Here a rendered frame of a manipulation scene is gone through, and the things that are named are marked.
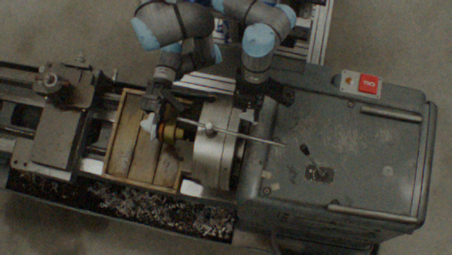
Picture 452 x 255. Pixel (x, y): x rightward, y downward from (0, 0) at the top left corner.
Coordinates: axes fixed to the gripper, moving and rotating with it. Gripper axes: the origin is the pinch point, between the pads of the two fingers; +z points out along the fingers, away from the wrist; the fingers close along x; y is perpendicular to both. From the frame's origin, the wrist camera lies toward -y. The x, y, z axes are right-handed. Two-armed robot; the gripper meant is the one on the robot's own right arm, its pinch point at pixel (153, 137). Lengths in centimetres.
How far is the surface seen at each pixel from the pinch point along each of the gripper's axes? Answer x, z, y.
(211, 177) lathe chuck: 7.2, 10.9, -22.8
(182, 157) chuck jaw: 3.5, 5.6, -11.9
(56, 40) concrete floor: -107, -74, 104
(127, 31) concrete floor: -107, -87, 59
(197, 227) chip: -51, 22, -15
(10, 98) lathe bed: -21, -9, 71
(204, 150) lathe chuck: 14.2, 4.3, -19.9
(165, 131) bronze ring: 3.9, -2.0, -4.4
